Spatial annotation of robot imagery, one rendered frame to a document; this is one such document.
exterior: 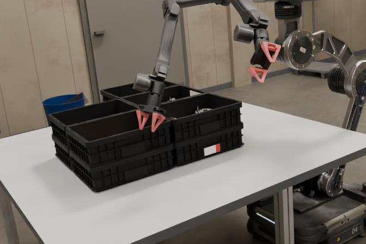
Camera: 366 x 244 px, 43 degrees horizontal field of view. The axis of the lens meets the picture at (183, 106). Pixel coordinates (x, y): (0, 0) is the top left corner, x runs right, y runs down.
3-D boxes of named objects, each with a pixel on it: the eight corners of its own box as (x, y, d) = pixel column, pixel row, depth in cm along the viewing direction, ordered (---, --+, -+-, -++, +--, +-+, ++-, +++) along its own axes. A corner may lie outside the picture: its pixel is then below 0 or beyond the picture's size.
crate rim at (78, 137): (142, 113, 232) (142, 108, 231) (172, 126, 207) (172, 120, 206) (65, 132, 213) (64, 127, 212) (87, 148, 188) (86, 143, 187)
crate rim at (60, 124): (119, 102, 257) (118, 98, 256) (142, 113, 232) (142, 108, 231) (47, 119, 238) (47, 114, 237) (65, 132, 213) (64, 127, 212)
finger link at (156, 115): (152, 130, 185) (158, 108, 186) (138, 128, 189) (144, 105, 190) (161, 134, 190) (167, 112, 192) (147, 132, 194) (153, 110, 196)
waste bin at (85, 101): (86, 135, 502) (79, 87, 488) (102, 145, 468) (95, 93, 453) (44, 146, 479) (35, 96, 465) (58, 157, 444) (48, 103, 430)
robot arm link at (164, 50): (182, 5, 218) (175, 20, 226) (170, 1, 217) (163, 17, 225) (169, 74, 192) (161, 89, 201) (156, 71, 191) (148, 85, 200)
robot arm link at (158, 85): (167, 81, 192) (164, 84, 197) (151, 77, 190) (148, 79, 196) (163, 98, 191) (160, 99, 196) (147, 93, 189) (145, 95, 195)
